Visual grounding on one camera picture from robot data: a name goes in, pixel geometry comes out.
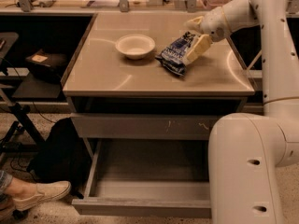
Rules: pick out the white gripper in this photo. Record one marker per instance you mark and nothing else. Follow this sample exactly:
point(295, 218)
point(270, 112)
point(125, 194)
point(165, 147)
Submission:
point(213, 24)

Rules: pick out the blue chip bag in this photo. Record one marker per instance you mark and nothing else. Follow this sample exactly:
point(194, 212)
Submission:
point(174, 57)

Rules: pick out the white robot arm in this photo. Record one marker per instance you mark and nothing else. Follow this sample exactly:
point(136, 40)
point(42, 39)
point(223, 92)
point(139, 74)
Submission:
point(244, 150)

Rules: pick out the grey drawer cabinet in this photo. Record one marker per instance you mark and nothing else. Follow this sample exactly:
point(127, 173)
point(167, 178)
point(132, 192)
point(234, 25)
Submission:
point(102, 81)

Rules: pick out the closed grey top drawer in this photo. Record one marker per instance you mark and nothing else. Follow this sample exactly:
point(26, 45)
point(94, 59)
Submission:
point(129, 126)

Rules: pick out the open grey middle drawer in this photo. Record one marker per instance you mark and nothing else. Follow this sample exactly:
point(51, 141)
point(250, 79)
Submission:
point(147, 178)

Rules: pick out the white paper bowl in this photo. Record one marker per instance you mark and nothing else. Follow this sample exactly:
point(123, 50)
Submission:
point(135, 47)

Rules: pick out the white leaning stick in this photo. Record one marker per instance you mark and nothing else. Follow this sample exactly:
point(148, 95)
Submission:
point(256, 58)

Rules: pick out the black box with label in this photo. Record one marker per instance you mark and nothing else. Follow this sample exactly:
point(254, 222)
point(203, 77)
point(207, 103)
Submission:
point(48, 67)

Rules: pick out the black backpack on floor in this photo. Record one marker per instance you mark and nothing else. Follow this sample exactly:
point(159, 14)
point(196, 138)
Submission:
point(63, 157)

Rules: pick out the black stand legs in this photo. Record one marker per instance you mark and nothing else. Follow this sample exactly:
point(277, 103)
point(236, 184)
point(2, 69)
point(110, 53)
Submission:
point(20, 125)

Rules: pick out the beige slip-on shoe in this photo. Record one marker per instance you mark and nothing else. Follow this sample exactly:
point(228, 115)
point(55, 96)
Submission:
point(44, 193)

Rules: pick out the person's leg in jeans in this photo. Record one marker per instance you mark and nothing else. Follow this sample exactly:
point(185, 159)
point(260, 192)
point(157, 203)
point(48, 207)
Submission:
point(19, 190)

